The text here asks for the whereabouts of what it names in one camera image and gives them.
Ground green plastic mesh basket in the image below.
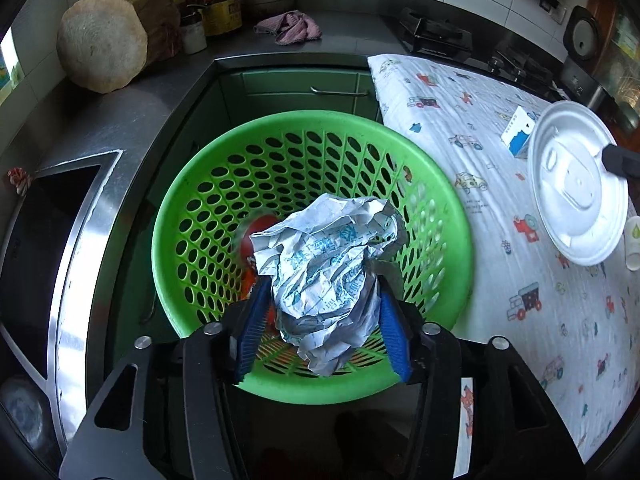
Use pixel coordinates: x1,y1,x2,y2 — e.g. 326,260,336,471
151,112,475,406

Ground red white cloth knot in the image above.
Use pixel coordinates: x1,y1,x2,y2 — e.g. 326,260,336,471
6,167,33,196

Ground printed cartoon car cloth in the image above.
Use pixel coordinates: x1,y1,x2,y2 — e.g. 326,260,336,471
367,54,640,480

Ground small white cup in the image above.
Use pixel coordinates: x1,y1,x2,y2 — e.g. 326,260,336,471
623,216,640,273

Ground small white jar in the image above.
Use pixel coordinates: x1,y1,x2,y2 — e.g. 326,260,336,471
179,12,208,56

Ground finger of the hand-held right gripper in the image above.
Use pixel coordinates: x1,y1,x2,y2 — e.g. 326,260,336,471
601,144,640,179

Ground red cola can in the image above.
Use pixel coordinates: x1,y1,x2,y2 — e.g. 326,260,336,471
235,212,281,276

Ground dark round bowl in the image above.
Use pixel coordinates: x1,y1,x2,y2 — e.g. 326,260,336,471
0,375,51,456

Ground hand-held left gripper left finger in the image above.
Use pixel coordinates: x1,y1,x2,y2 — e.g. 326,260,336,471
59,272,273,480

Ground steel kitchen sink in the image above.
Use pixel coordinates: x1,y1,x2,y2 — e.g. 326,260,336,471
0,162,123,386

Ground round wooden chopping block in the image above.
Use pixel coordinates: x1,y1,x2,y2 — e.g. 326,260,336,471
56,0,183,95

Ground black gas stove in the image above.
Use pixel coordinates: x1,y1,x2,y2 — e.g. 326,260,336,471
397,7,566,103

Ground pink dish rag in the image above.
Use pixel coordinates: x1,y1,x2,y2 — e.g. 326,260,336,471
252,10,322,46

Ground white blue milk carton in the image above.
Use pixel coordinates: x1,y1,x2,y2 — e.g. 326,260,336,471
502,106,541,160

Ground silver foil wrapper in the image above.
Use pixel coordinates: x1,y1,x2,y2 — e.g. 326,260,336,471
248,192,407,377

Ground steel cabinet handle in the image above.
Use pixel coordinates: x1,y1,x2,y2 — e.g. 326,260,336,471
310,86,373,98

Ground white plastic lid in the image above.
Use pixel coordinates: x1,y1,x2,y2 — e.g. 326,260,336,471
528,101,629,267

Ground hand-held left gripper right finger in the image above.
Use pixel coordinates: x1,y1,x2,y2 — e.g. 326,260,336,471
375,275,587,480

